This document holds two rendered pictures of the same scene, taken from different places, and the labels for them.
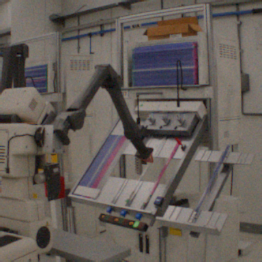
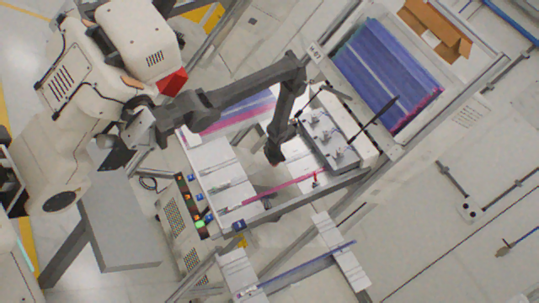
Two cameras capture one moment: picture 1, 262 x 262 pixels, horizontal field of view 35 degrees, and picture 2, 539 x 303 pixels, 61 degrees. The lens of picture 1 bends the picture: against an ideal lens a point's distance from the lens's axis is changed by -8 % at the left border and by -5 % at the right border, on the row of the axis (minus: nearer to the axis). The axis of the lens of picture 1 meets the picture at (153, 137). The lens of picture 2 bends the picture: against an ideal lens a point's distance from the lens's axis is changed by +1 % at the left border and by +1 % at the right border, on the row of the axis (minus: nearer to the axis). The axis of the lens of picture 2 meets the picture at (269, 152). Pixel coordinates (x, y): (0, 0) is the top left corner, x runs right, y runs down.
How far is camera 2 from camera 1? 0.88 m
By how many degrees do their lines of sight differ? 20
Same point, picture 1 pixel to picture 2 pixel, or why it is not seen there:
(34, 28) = not seen: outside the picture
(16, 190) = (57, 136)
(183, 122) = (339, 156)
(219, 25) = (500, 35)
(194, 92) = (381, 136)
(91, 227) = not seen: hidden behind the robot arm
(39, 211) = (74, 175)
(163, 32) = (424, 18)
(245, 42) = (506, 82)
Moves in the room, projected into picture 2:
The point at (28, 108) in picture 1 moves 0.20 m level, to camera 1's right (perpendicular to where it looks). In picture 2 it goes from (142, 61) to (202, 113)
